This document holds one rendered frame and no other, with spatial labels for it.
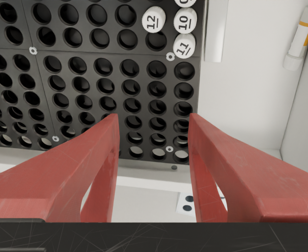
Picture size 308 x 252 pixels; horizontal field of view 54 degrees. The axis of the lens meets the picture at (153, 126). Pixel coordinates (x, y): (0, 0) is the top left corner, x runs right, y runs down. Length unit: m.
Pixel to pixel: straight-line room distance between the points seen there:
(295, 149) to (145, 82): 0.14
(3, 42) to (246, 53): 0.18
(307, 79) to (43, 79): 0.20
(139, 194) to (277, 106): 0.27
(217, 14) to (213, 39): 0.02
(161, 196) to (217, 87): 0.25
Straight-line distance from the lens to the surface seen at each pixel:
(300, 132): 0.26
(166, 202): 0.49
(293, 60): 0.26
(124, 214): 0.53
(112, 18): 0.19
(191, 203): 0.42
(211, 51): 0.25
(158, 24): 0.18
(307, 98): 0.25
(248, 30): 0.26
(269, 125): 0.30
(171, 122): 0.22
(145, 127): 0.22
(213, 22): 0.24
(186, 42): 0.18
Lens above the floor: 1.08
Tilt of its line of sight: 54 degrees down
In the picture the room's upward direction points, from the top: 163 degrees counter-clockwise
